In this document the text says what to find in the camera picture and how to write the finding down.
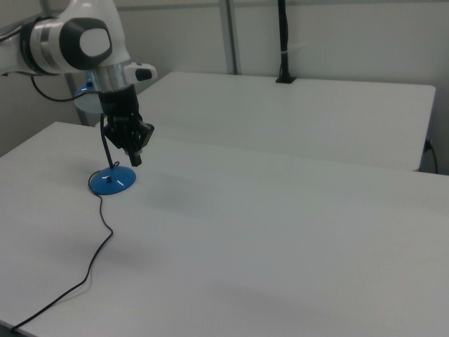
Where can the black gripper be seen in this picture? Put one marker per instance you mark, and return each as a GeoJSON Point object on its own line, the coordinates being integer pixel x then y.
{"type": "Point", "coordinates": [119, 105]}

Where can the blue gooseneck desk lamp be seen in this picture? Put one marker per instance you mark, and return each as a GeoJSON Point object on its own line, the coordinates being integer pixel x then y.
{"type": "Point", "coordinates": [112, 182]}

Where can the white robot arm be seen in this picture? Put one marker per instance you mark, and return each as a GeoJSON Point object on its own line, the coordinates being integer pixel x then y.
{"type": "Point", "coordinates": [70, 38]}

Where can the black pole with white band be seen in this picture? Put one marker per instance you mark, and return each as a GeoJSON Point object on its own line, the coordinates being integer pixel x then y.
{"type": "Point", "coordinates": [284, 35]}

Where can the grey metal partition post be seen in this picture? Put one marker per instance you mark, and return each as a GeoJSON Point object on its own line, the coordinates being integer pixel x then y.
{"type": "Point", "coordinates": [229, 35]}

